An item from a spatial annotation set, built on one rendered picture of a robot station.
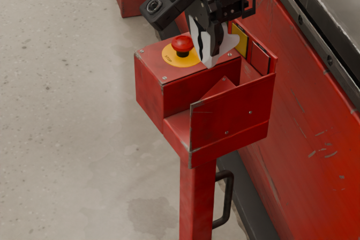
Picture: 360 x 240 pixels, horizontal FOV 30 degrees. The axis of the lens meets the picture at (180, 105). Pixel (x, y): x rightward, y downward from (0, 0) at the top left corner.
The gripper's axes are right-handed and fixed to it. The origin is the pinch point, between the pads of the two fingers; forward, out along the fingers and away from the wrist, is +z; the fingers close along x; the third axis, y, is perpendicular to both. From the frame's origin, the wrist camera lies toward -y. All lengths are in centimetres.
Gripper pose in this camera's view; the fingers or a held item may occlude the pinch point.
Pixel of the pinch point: (204, 62)
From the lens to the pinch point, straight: 105.4
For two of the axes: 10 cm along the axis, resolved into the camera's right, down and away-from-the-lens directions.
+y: 8.7, -3.9, 3.1
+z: 0.7, 7.0, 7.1
